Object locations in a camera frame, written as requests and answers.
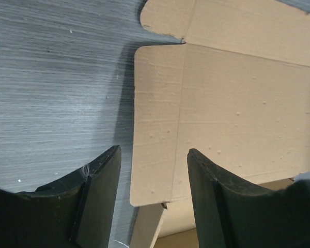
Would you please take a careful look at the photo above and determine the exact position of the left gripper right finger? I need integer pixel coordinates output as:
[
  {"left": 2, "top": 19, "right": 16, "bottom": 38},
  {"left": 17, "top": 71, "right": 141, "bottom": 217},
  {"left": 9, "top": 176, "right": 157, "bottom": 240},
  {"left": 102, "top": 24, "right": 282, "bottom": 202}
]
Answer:
[{"left": 187, "top": 149, "right": 310, "bottom": 247}]

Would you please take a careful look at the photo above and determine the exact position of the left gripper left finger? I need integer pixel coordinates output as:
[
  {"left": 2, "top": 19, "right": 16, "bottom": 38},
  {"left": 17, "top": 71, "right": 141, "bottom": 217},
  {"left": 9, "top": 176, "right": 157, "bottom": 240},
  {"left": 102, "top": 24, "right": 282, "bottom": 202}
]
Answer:
[{"left": 0, "top": 146, "right": 121, "bottom": 247}]

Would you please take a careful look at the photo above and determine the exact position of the cardboard box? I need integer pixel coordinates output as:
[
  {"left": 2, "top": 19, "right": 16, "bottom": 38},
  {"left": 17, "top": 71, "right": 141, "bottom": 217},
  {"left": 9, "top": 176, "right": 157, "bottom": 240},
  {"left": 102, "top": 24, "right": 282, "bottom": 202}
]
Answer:
[{"left": 130, "top": 1, "right": 310, "bottom": 247}]

